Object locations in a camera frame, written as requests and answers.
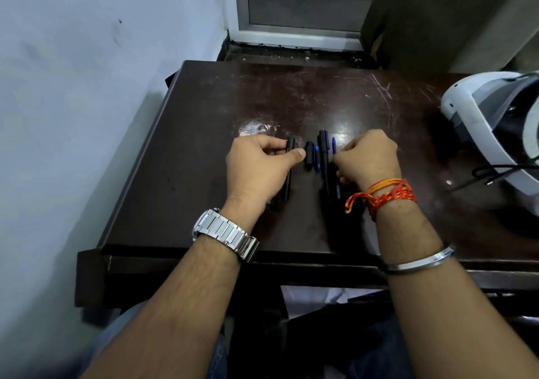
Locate person's right hand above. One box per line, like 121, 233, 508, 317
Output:
332, 129, 403, 192

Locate person's left hand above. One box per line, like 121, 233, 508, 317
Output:
221, 134, 307, 223

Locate slim blue pen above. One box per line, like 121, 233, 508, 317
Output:
331, 137, 342, 201

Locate slim black pen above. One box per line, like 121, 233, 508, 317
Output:
282, 136, 296, 202

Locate person's left forearm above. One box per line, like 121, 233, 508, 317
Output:
79, 206, 262, 379

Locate person's right forearm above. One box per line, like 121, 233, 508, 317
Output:
373, 195, 539, 379

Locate thick black pen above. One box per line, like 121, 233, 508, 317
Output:
317, 129, 332, 198

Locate silver metal wristwatch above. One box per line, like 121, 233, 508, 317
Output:
191, 208, 260, 263

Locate silver metal bangle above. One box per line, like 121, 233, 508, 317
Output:
380, 244, 457, 276

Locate white VR headset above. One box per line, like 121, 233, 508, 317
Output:
440, 70, 539, 217

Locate white sheet under table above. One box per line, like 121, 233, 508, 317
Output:
281, 285, 383, 320

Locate dark wooden board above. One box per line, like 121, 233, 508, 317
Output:
360, 0, 539, 74

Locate blue jeans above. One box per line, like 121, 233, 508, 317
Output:
80, 299, 415, 379

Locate red orange thread bracelet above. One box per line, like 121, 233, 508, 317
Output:
344, 178, 418, 223

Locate white window frame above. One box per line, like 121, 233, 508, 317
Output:
227, 0, 383, 53

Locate black cable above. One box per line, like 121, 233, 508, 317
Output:
446, 155, 539, 192

